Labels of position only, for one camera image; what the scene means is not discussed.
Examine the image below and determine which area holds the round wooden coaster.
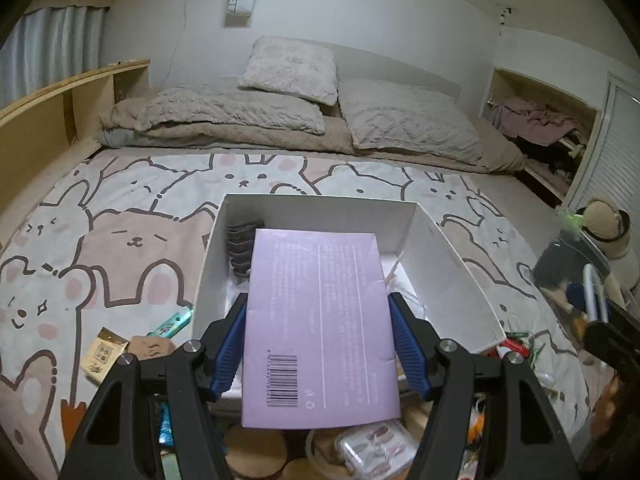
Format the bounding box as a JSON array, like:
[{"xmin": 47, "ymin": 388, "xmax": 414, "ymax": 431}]
[{"xmin": 222, "ymin": 425, "xmax": 288, "ymax": 480}]

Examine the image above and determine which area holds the white louvered door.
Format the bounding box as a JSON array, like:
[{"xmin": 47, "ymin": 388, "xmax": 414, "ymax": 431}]
[{"xmin": 565, "ymin": 72, "xmax": 640, "ymax": 226}]

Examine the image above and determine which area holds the dark grey cloth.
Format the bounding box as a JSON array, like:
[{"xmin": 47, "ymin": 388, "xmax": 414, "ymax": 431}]
[{"xmin": 534, "ymin": 242, "xmax": 591, "ymax": 291}]

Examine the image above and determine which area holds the carved wooden block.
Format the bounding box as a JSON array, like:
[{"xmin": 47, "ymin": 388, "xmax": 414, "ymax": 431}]
[{"xmin": 128, "ymin": 336, "xmax": 175, "ymax": 361}]

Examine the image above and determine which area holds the dark brown wavy hair clip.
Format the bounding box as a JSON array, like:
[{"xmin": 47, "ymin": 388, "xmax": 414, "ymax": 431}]
[{"xmin": 225, "ymin": 219, "xmax": 266, "ymax": 278}]

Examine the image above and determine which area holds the clear plastic storage bin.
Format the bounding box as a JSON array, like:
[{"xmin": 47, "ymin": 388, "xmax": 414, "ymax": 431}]
[{"xmin": 532, "ymin": 205, "xmax": 640, "ymax": 351}]

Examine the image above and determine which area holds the teal stick packet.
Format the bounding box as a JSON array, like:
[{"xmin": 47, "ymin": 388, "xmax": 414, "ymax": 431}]
[{"xmin": 147, "ymin": 307, "xmax": 193, "ymax": 338}]

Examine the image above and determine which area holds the brown fuzzy plush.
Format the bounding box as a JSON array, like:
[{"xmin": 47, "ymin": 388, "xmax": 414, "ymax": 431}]
[{"xmin": 582, "ymin": 199, "xmax": 623, "ymax": 243}]

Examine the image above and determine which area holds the fluffy square pillow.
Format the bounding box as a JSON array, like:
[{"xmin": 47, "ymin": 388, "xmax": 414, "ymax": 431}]
[{"xmin": 239, "ymin": 36, "xmax": 340, "ymax": 107}]

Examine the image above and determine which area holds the white cardboard box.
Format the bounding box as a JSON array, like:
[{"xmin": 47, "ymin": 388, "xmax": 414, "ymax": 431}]
[{"xmin": 191, "ymin": 193, "xmax": 507, "ymax": 411}]

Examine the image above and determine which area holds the clear box of press-on nails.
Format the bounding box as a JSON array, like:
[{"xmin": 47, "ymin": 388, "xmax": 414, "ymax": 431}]
[{"xmin": 335, "ymin": 420, "xmax": 418, "ymax": 476}]

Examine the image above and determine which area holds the wall closet niche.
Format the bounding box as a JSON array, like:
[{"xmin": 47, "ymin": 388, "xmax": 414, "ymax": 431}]
[{"xmin": 480, "ymin": 67, "xmax": 601, "ymax": 208}]

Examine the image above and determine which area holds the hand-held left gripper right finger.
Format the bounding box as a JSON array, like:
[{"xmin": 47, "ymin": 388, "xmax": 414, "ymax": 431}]
[{"xmin": 387, "ymin": 292, "xmax": 581, "ymax": 480}]

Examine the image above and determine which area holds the white wall cable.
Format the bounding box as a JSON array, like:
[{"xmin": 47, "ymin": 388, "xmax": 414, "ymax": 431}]
[{"xmin": 165, "ymin": 0, "xmax": 194, "ymax": 81}]

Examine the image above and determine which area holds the pale blue curtain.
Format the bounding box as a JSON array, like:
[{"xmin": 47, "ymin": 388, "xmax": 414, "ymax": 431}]
[{"xmin": 0, "ymin": 6, "xmax": 108, "ymax": 108}]

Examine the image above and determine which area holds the purple box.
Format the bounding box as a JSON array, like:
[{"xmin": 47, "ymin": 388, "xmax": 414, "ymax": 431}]
[{"xmin": 241, "ymin": 228, "xmax": 402, "ymax": 431}]

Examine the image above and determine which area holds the white headboard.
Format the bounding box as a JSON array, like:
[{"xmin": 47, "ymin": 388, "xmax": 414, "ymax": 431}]
[{"xmin": 320, "ymin": 42, "xmax": 463, "ymax": 101}]

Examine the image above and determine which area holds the kraft paper packet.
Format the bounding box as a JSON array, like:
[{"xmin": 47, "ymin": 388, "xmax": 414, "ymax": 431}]
[{"xmin": 82, "ymin": 327, "xmax": 130, "ymax": 373}]

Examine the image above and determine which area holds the printed animal blanket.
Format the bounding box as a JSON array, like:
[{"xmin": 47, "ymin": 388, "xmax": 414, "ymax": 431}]
[{"xmin": 0, "ymin": 152, "xmax": 601, "ymax": 480}]

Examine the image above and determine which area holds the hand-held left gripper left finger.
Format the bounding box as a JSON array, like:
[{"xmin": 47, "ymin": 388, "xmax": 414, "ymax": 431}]
[{"xmin": 59, "ymin": 292, "xmax": 249, "ymax": 480}]

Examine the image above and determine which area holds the textured beige pillow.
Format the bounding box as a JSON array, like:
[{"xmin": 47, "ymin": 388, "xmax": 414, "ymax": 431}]
[
  {"xmin": 337, "ymin": 78, "xmax": 483, "ymax": 166},
  {"xmin": 142, "ymin": 85, "xmax": 326, "ymax": 136}
]

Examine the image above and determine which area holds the beige duvet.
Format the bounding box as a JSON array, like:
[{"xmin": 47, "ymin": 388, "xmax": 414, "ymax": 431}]
[{"xmin": 98, "ymin": 77, "xmax": 526, "ymax": 173}]

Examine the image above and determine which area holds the wooden bedside shelf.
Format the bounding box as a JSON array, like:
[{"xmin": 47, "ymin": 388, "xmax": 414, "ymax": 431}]
[{"xmin": 0, "ymin": 59, "xmax": 151, "ymax": 196}]

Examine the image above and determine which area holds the green clothes peg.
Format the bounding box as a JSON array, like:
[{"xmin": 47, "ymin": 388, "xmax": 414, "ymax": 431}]
[{"xmin": 520, "ymin": 332, "xmax": 547, "ymax": 361}]

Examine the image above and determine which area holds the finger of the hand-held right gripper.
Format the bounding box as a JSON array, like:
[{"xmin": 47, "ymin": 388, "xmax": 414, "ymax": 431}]
[{"xmin": 584, "ymin": 304, "xmax": 640, "ymax": 376}]

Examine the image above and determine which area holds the pile of clothes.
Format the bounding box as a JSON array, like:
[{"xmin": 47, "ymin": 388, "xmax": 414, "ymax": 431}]
[{"xmin": 487, "ymin": 100, "xmax": 581, "ymax": 138}]

